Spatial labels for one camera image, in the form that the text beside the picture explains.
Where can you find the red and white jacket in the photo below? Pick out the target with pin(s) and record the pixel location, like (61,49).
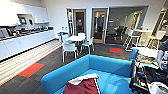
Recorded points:
(81,88)

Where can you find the person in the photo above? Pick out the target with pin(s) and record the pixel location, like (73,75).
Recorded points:
(164,48)

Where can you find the white cushion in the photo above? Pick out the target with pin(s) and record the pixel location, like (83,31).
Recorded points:
(146,51)

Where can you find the large blue sofa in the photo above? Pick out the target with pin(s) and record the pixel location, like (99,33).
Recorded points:
(110,68)

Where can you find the white low table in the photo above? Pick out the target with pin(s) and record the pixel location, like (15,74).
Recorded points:
(76,38)

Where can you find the white high table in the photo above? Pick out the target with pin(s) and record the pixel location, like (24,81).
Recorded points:
(141,30)

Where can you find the black kitchen appliance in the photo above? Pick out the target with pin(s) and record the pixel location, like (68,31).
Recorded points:
(22,20)

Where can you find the white rounded bag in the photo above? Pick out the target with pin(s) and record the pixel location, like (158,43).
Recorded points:
(159,88)

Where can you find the glass meeting room wall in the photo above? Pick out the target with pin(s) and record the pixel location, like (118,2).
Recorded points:
(128,23)

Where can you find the small blue sofa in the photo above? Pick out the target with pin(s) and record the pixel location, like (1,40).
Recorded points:
(133,55)

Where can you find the black cart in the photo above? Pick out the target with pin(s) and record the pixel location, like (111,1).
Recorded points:
(143,80)

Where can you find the yellow round stool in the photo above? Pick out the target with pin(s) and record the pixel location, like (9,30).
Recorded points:
(154,37)

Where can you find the wooden door with glass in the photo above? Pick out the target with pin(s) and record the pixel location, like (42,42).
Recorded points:
(80,21)
(100,25)

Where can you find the white lower kitchen cabinets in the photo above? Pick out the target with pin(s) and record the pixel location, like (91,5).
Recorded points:
(23,45)

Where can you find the white high stool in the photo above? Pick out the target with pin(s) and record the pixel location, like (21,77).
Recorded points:
(128,38)

